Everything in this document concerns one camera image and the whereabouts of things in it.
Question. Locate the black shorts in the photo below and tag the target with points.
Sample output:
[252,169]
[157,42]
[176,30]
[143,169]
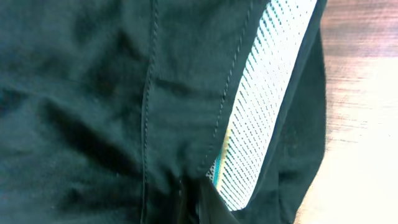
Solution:
[113,111]

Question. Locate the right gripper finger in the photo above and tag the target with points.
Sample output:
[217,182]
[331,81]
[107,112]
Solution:
[211,207]

